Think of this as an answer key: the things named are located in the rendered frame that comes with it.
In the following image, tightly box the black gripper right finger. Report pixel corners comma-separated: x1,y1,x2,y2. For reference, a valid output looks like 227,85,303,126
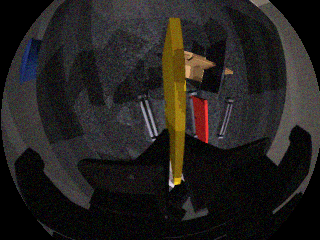
181,132,272,213

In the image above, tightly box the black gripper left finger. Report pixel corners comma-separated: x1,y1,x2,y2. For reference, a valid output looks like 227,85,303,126
77,128,171,217

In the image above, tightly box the yellow board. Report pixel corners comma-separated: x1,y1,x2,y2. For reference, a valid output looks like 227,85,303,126
161,17,187,184

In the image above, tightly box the tan slotted board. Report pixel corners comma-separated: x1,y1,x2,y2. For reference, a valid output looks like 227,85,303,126
184,51,233,81

